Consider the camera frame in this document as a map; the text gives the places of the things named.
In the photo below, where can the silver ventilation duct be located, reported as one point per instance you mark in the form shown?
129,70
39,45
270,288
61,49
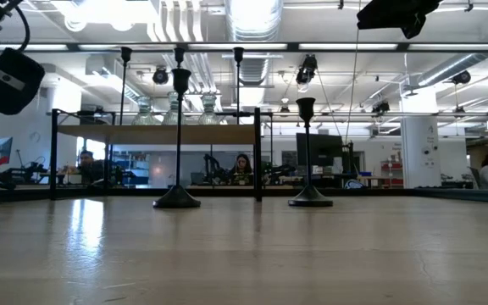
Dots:
451,68
252,25

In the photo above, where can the black background robot arm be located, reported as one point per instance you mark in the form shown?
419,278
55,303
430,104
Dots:
278,171
214,167

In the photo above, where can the raised wooden shelf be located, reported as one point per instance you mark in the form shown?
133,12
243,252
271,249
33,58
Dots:
159,134

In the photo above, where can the red storage shelf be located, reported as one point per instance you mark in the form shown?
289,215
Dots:
390,165

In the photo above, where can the black computer monitor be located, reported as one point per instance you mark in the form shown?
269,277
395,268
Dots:
319,149

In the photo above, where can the black overhead rig beam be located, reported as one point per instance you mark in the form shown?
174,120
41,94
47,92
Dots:
292,46

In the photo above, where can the black ceiling spotlight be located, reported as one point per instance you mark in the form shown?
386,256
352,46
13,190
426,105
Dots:
462,77
160,76
380,107
307,70

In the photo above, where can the short black candlestick holder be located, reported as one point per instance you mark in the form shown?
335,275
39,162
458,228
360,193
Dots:
310,198

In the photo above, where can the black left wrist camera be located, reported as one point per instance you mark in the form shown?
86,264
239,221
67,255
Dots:
15,84

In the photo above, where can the white round pillar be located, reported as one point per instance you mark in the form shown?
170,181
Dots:
420,144

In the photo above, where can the blue storage shelf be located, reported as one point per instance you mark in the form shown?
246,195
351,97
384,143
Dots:
136,169

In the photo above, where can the clear green glass vase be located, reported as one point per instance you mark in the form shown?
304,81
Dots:
170,116
208,114
144,114

